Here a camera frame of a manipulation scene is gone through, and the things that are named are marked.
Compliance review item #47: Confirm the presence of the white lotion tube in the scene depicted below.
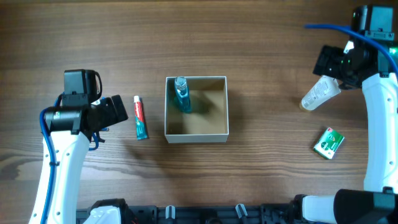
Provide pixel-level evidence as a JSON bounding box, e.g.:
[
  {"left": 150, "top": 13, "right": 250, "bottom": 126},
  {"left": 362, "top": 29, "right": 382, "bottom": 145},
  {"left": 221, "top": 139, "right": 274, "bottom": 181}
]
[{"left": 300, "top": 75, "right": 341, "bottom": 111}]

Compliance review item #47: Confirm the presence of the blue mouthwash bottle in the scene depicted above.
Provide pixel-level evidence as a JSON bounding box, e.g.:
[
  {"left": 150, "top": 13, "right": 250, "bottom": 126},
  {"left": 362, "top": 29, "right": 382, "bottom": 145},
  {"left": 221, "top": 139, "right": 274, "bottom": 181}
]
[{"left": 174, "top": 77, "right": 192, "bottom": 113}]

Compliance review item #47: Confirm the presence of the green white small box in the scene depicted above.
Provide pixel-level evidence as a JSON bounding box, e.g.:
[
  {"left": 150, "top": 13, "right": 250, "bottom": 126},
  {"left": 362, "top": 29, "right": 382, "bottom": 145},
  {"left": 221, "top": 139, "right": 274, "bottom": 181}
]
[{"left": 313, "top": 127, "right": 345, "bottom": 160}]

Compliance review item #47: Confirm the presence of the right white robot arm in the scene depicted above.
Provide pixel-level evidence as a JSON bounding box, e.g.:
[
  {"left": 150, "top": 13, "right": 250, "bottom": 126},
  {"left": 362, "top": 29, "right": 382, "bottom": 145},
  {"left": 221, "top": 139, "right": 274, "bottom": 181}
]
[{"left": 286, "top": 4, "right": 397, "bottom": 223}]

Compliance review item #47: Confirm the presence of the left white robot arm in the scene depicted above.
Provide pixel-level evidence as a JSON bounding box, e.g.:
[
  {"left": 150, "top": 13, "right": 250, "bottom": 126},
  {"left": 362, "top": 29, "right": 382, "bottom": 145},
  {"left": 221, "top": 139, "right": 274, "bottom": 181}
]
[{"left": 29, "top": 69, "right": 128, "bottom": 223}]

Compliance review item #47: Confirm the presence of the red green toothpaste tube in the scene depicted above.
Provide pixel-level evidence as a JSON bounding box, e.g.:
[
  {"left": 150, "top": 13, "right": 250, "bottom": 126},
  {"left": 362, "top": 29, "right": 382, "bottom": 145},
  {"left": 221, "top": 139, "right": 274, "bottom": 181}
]
[{"left": 134, "top": 95, "right": 148, "bottom": 140}]

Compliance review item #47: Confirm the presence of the open beige cardboard box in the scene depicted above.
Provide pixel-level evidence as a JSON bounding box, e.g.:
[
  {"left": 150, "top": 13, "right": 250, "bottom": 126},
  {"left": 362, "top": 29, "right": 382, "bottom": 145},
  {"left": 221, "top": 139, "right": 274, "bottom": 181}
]
[{"left": 164, "top": 76, "right": 229, "bottom": 144}]

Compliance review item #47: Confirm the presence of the left blue cable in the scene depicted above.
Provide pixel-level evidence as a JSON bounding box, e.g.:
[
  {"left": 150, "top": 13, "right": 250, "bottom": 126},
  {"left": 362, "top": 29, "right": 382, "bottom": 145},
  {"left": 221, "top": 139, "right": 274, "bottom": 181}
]
[{"left": 39, "top": 93, "right": 109, "bottom": 224}]

